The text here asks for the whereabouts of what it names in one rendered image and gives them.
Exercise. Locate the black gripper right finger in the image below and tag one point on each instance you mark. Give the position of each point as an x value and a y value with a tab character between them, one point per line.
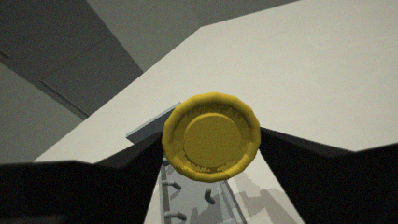
333	185

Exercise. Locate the yellow plate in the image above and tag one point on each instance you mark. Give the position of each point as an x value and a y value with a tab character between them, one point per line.
211	137

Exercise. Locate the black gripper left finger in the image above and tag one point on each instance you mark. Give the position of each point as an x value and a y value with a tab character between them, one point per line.
115	190

